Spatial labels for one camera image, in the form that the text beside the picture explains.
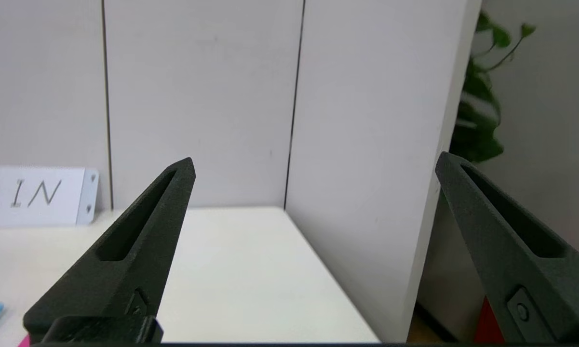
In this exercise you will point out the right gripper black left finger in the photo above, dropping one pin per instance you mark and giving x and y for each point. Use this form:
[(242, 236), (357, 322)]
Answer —
[(125, 265)]

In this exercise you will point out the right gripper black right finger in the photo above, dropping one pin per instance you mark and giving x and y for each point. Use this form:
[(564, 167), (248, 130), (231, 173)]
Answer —
[(535, 270)]

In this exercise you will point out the white BRAIN sign card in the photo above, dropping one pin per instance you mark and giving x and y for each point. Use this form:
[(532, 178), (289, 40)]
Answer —
[(29, 212)]

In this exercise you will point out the red floor object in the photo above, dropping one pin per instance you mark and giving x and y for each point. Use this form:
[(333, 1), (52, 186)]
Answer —
[(487, 323)]

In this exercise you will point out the green leafy plant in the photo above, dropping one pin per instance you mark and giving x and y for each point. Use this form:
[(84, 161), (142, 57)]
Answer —
[(479, 130)]

